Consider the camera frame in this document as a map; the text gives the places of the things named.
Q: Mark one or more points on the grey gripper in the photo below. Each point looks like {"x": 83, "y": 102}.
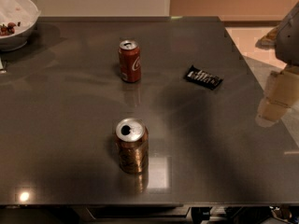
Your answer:
{"x": 288, "y": 42}

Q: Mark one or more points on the black rxbar chocolate wrapper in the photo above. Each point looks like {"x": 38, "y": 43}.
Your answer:
{"x": 203, "y": 78}

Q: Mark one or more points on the orange soda can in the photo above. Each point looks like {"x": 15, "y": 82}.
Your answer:
{"x": 132, "y": 142}

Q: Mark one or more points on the red coca-cola can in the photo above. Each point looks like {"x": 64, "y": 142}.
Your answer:
{"x": 129, "y": 56}

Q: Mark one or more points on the white bowl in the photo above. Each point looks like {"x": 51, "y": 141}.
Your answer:
{"x": 24, "y": 14}

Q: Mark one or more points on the red berries in bowl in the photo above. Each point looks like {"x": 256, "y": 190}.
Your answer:
{"x": 9, "y": 29}

